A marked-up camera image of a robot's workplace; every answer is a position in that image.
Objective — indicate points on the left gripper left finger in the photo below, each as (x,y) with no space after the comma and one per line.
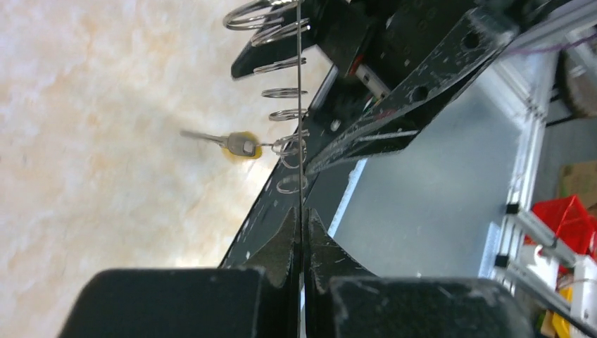
(271,298)

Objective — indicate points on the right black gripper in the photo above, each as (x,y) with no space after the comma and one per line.
(398,65)

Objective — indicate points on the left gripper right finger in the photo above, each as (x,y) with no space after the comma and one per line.
(325,264)

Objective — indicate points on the metal key holder plate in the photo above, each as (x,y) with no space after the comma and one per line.
(273,21)

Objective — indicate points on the silver key yellow cap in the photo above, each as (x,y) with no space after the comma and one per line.
(239,144)

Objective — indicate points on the red plastic box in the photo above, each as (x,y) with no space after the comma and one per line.
(571,222)

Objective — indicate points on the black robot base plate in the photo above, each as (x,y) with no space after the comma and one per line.
(323,194)

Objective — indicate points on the white slotted cable duct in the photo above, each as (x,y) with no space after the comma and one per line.
(353,178)

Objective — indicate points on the aluminium frame rails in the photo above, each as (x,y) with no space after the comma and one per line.
(528,66)

